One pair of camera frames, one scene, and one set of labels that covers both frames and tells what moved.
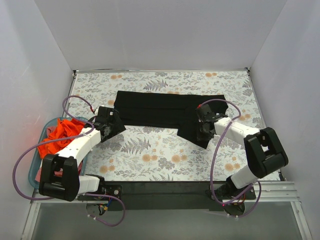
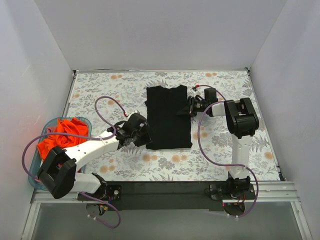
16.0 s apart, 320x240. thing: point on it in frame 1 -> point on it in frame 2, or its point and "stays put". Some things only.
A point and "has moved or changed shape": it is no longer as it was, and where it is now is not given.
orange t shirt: (68, 128) stays put
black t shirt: (160, 109) has moved or changed shape
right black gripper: (201, 128) -> (190, 106)
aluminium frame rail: (284, 192) stays put
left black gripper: (115, 122) -> (144, 135)
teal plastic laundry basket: (36, 159) stays put
